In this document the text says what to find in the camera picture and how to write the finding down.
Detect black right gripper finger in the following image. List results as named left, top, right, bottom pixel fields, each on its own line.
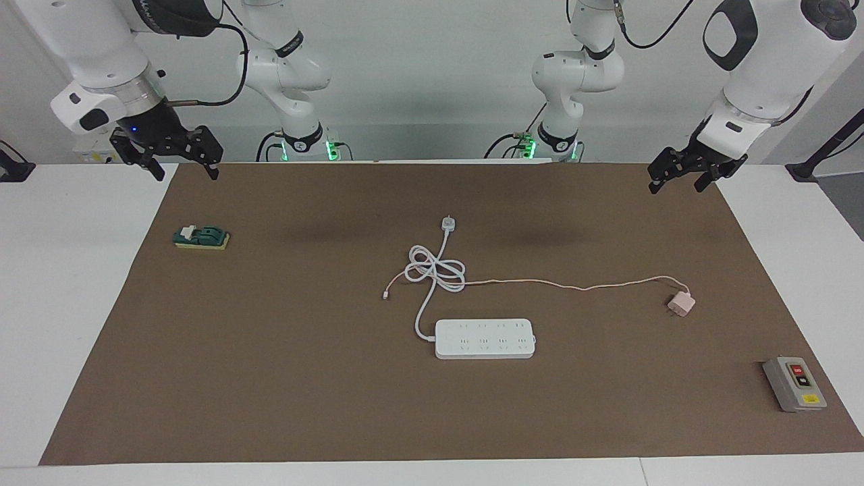
left=189, top=126, right=224, bottom=180
left=110, top=132, right=166, bottom=182

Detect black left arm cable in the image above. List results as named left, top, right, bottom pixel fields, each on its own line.
left=611, top=0, right=696, bottom=49

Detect pink charging cable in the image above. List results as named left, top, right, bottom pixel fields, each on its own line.
left=382, top=275, right=692, bottom=300

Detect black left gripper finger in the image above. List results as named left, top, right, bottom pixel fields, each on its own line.
left=694, top=163, right=726, bottom=192
left=648, top=147, right=696, bottom=195

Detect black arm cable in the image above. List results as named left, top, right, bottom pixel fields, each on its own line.
left=611, top=0, right=696, bottom=49
left=167, top=24, right=249, bottom=107

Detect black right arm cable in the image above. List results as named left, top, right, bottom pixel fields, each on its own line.
left=167, top=24, right=249, bottom=107

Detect white boxes with yellow labels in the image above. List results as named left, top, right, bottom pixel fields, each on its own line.
left=76, top=138, right=126, bottom=164

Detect green knife switch yellow base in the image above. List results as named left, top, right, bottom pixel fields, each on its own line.
left=173, top=224, right=231, bottom=251

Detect black base cable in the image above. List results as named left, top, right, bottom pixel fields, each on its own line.
left=483, top=101, right=549, bottom=160
left=256, top=131, right=284, bottom=163

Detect white power strip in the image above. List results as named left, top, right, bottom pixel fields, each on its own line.
left=434, top=319, right=537, bottom=360

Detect grey push-button switch box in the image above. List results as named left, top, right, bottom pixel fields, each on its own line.
left=762, top=356, right=828, bottom=413

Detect white power cord with plug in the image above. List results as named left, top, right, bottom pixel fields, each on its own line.
left=403, top=215, right=466, bottom=340

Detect black clamp stand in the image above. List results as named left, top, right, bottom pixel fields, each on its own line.
left=785, top=108, right=864, bottom=183
left=0, top=140, right=36, bottom=183

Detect brown table mat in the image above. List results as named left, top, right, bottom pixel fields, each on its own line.
left=39, top=161, right=864, bottom=466

